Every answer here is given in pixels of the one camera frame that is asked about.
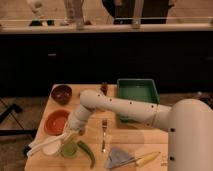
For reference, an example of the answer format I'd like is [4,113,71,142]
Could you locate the blue triangular cloth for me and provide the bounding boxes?
[105,147,134,169]

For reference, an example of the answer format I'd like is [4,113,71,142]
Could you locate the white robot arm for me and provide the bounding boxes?
[68,90,213,171]

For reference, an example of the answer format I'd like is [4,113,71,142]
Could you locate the dark red grape bunch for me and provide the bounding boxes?
[100,82,108,95]

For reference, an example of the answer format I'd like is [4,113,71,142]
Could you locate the green chili pepper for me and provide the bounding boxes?
[77,141,96,169]

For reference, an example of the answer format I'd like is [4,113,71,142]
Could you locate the orange bowl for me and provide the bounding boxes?
[44,110,69,135]

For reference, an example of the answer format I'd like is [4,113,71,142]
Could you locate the black tripod stand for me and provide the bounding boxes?
[0,97,38,138]

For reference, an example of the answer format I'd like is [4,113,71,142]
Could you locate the dark brown bowl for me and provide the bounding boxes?
[51,85,72,105]

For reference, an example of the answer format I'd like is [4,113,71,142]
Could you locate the green plastic tray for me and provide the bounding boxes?
[116,78,161,123]

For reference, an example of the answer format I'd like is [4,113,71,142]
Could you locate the silver fork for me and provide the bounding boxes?
[101,119,108,153]

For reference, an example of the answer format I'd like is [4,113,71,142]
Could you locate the white dish brush black bristles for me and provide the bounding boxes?
[26,133,68,157]

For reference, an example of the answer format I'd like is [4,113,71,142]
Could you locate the light green cup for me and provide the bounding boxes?
[61,141,78,158]

